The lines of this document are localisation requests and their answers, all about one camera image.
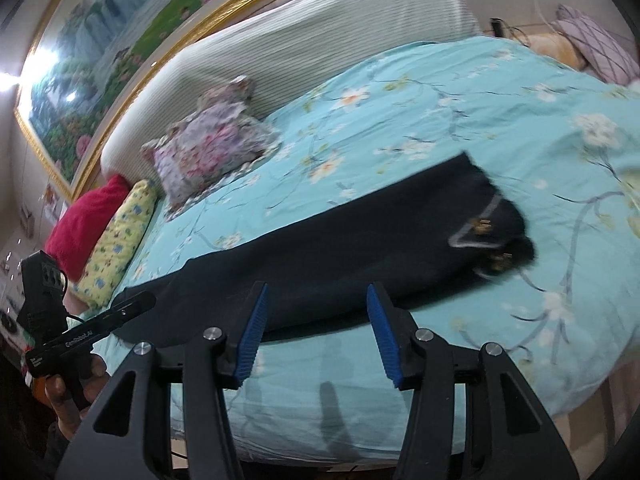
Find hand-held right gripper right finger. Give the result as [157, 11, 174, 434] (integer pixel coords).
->
[366, 282, 578, 480]

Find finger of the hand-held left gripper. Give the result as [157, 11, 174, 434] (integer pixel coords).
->
[92, 291, 157, 336]

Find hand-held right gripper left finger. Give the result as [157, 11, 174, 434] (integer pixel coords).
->
[54, 281, 269, 480]

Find black pants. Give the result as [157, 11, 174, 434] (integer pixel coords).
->
[109, 151, 537, 348]

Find person's left hand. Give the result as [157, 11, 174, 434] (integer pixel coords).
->
[44, 354, 109, 438]

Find yellow patterned pillow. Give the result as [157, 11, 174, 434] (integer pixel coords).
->
[76, 179, 158, 310]

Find red pillow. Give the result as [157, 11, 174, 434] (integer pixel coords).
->
[44, 175, 132, 282]

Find floral turquoise bedspread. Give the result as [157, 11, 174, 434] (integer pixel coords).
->
[82, 36, 640, 463]

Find floral patchwork pillow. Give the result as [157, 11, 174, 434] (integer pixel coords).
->
[140, 75, 283, 222]

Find gold framed landscape painting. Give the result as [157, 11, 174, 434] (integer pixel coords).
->
[14, 0, 337, 200]

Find white ribbed headboard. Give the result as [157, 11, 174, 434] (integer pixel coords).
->
[100, 0, 482, 196]

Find beige cushion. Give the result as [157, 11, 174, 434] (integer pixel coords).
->
[520, 32, 587, 71]

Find purple quilted cushion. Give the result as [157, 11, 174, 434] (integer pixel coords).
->
[550, 4, 640, 85]

